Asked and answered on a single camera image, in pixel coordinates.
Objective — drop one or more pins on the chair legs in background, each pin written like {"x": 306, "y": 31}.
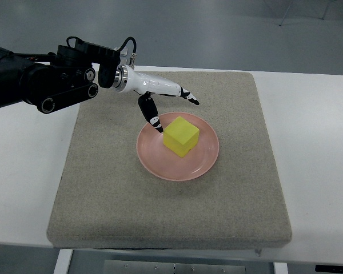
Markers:
{"x": 307, "y": 9}

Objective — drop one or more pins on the black label on frame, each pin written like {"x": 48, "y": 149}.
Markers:
{"x": 329, "y": 268}

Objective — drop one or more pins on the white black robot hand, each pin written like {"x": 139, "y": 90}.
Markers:
{"x": 145, "y": 85}

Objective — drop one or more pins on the beige fabric cushion mat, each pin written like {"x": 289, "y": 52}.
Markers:
{"x": 122, "y": 188}

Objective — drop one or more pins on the pink plate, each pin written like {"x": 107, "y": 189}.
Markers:
{"x": 165, "y": 164}

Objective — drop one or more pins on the yellow foam block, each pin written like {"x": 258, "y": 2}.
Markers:
{"x": 180, "y": 136}

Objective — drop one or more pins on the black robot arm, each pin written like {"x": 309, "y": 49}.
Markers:
{"x": 58, "y": 80}

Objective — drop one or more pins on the white table frame leg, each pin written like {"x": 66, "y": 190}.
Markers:
{"x": 63, "y": 261}

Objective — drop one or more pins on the grey metal base plate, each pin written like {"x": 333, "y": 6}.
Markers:
{"x": 117, "y": 266}

